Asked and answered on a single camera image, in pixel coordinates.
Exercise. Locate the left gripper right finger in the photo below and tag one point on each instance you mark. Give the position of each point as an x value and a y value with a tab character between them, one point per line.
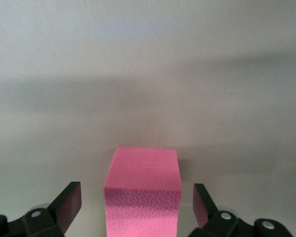
224	224

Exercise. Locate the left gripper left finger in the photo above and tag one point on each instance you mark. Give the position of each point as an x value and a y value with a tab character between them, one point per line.
39	224

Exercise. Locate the red foam cube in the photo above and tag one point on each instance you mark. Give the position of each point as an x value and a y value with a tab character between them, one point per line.
143	185

